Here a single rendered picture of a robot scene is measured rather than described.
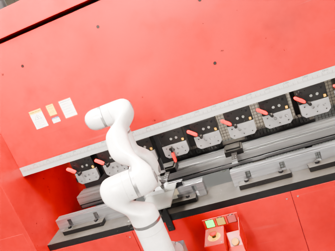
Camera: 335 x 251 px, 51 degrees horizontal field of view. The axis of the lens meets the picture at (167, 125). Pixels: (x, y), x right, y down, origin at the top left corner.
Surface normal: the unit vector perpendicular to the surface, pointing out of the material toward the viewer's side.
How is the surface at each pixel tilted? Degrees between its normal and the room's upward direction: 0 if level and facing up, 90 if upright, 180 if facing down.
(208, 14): 90
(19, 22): 90
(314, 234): 90
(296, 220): 90
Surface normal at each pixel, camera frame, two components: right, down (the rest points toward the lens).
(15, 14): -0.15, 0.32
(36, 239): 0.92, -0.29
